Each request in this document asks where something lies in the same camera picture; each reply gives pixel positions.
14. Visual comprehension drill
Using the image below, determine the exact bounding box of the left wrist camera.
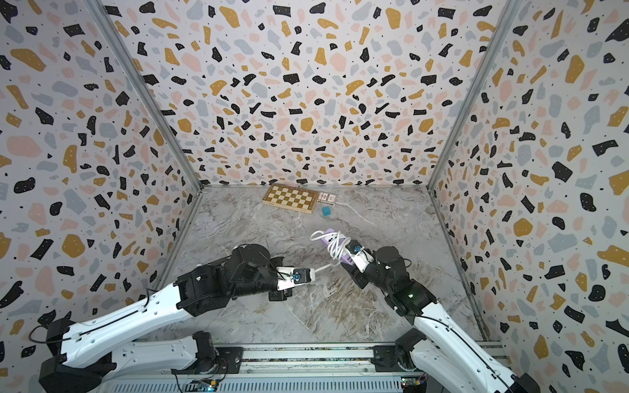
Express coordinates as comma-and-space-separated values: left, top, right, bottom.
292, 268, 311, 286

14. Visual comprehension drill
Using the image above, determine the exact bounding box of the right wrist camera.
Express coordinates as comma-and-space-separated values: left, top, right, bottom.
347, 242, 365, 255

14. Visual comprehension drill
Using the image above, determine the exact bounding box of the playing card box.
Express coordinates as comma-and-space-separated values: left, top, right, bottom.
317, 193, 337, 206

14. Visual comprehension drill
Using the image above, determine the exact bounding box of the purple power strip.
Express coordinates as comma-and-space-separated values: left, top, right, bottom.
320, 229, 355, 265

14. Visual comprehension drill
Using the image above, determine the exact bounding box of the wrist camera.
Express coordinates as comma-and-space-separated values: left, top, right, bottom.
347, 242, 365, 255
292, 268, 311, 286

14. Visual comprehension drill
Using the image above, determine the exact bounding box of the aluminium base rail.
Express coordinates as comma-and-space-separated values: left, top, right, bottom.
92, 341, 517, 393

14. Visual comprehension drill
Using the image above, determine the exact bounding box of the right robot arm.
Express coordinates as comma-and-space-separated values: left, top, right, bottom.
342, 241, 541, 392

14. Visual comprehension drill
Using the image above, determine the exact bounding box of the wooden chessboard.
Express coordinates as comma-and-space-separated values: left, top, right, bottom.
262, 183, 319, 214

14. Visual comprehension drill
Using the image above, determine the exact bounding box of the white power cord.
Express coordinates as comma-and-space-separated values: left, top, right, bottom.
309, 229, 362, 276

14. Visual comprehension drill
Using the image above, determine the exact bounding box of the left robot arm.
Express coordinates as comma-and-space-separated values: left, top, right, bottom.
39, 244, 316, 392

